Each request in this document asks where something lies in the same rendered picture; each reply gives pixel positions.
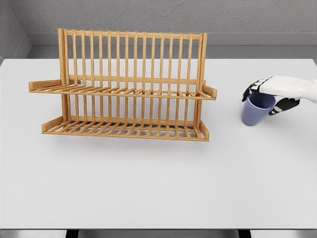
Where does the blue-purple cup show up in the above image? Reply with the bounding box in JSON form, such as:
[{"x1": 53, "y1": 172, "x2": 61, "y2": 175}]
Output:
[{"x1": 241, "y1": 93, "x2": 276, "y2": 126}]

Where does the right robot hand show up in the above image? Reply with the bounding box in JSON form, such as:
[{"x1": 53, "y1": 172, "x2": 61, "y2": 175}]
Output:
[{"x1": 242, "y1": 75, "x2": 313, "y2": 117}]

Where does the wooden two-tier dish rack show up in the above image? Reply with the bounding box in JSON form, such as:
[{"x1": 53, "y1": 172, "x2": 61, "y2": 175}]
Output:
[{"x1": 28, "y1": 28, "x2": 218, "y2": 142}]

